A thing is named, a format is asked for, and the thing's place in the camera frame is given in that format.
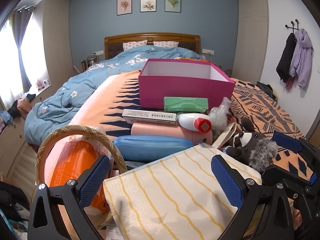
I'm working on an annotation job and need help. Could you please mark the grey curtain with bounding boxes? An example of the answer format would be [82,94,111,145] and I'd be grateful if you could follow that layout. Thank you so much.
[12,6,33,88]

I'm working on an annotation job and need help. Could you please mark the clear plastic bag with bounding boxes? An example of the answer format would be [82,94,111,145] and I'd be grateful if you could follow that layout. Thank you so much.
[208,97,234,132]

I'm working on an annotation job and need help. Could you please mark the yellow striped white pouch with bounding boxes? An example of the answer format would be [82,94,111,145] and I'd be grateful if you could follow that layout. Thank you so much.
[102,144,263,240]

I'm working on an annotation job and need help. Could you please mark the purple jacket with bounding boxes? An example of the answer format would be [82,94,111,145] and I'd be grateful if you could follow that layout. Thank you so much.
[289,28,314,89]

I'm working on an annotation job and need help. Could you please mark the blue glasses case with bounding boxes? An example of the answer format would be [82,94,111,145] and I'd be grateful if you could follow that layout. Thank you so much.
[113,135,193,161]

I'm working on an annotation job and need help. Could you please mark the dark clothes pile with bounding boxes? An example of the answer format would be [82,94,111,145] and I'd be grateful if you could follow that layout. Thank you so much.
[256,81,278,100]

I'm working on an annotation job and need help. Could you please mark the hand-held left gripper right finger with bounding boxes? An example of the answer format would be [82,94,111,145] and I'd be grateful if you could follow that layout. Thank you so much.
[211,154,295,240]

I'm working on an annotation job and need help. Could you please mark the framed green leaf picture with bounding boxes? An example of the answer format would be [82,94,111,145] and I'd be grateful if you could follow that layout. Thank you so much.
[165,0,181,13]

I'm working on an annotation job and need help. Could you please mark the plaid bag handle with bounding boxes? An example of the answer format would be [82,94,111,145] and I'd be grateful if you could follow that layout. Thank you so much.
[36,125,128,188]

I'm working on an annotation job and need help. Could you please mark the floral print pillow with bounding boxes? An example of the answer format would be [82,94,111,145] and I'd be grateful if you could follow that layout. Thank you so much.
[122,40,148,52]
[153,40,179,48]

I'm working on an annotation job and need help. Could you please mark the wooden headboard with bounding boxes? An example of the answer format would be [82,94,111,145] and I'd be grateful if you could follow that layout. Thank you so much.
[104,33,201,60]

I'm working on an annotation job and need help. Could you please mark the pile of mixed clothes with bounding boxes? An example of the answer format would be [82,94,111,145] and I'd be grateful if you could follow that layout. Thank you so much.
[0,94,37,125]

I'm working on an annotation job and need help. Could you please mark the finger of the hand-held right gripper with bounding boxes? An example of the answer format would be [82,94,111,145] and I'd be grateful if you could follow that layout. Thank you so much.
[272,132,320,170]
[262,164,317,195]

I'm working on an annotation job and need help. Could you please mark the white bottle with red cap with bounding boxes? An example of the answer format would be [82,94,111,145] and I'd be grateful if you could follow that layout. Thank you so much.
[178,112,212,133]

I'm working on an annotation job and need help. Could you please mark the orange and yellow clothes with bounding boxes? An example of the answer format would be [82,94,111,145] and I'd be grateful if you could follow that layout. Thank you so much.
[175,57,212,62]

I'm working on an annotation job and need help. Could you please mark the beige wardrobe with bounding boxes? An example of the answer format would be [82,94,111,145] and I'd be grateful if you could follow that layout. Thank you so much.
[239,0,269,83]

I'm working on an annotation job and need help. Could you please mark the orange packet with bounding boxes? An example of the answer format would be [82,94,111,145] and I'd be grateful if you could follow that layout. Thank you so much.
[44,130,118,214]

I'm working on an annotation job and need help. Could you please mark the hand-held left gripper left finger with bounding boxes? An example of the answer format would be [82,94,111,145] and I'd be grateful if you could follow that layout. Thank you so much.
[27,155,112,240]

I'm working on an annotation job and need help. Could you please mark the blue floral duvet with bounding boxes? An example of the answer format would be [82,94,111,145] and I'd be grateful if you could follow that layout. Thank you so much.
[24,45,205,145]

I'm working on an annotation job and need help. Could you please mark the orange patterned blanket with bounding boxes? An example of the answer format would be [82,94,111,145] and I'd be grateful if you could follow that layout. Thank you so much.
[37,70,313,230]

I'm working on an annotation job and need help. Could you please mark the grey raccoon plush toy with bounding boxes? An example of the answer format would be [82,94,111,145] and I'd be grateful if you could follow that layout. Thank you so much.
[225,117,278,173]

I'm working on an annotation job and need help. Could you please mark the pink cardboard box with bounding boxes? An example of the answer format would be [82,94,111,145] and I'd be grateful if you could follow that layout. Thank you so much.
[138,58,236,109]

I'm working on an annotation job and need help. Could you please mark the white medicine box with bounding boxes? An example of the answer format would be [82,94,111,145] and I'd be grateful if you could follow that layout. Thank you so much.
[122,109,177,127]

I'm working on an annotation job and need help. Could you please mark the black wall coat hooks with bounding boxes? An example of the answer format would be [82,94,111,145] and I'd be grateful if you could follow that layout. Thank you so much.
[285,19,300,33]

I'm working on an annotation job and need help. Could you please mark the framed white flower picture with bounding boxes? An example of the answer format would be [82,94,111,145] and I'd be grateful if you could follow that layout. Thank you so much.
[140,0,157,13]

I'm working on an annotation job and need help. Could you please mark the dark clothes heap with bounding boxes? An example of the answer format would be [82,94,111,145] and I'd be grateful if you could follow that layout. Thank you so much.
[0,181,30,240]

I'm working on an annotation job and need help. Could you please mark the black jacket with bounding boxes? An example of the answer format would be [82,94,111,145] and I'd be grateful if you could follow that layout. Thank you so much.
[276,32,298,83]

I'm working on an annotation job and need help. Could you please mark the green cardboard box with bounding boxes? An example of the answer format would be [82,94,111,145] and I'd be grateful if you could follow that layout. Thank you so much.
[164,96,209,113]

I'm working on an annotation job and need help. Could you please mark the pink tumbler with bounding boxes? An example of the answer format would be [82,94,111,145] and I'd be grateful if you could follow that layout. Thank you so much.
[131,122,213,145]

